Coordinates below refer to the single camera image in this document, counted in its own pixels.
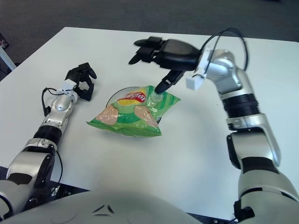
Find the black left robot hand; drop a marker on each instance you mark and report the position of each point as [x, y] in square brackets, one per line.
[73, 78]

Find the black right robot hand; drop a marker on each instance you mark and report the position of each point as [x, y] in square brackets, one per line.
[177, 56]

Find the green chips snack bag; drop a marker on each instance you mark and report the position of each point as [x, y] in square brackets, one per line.
[130, 121]

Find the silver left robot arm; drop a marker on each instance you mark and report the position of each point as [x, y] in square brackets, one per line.
[56, 114]

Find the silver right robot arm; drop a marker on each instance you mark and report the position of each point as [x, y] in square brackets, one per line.
[247, 121]

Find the white plate with black rim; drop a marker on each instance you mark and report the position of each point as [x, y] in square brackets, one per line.
[115, 96]

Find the left wrist white connector box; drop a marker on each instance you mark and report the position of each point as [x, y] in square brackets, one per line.
[68, 86]

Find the wrist white connector box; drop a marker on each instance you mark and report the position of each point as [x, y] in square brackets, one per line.
[68, 86]
[193, 82]

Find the right wrist white connector box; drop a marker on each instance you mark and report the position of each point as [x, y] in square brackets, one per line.
[193, 82]

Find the white desk leg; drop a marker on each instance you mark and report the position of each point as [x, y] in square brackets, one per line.
[7, 58]

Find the black floor object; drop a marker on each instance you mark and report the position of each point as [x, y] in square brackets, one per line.
[3, 40]

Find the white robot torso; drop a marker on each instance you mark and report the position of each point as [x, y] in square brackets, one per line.
[112, 206]

